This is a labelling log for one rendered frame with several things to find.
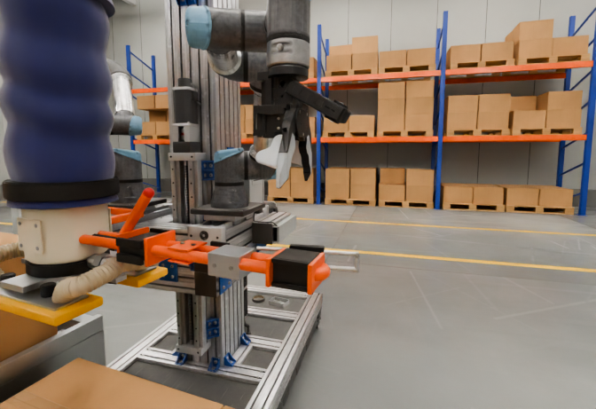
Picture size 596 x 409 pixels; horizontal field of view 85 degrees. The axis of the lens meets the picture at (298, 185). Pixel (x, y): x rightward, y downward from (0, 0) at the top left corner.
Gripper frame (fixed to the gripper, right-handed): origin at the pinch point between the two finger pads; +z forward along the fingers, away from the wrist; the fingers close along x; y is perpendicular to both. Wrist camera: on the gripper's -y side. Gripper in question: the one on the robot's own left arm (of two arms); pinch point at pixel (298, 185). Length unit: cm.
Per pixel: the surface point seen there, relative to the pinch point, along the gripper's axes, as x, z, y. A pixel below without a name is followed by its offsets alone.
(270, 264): 5.2, 13.3, 3.0
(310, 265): 6.1, 12.2, -4.4
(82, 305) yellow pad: 9, 26, 43
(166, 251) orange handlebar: 3.3, 14.1, 26.4
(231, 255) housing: 4.0, 13.1, 11.4
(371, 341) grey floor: -156, 119, -1
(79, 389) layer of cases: -10, 66, 72
